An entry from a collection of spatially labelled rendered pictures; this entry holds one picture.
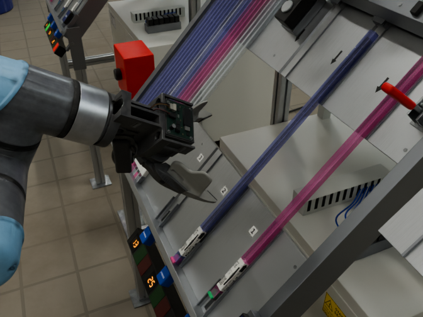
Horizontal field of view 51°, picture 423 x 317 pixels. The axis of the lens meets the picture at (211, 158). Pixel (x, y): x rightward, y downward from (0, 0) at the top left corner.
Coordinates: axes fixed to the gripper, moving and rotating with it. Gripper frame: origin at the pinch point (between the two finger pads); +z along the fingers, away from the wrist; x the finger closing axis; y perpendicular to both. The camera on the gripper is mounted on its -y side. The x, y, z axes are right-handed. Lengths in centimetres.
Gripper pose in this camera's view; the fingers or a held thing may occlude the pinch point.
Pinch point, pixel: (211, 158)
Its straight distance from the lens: 71.2
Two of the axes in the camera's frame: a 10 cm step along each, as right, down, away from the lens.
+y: 6.2, -3.6, -7.0
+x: -0.5, -9.1, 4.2
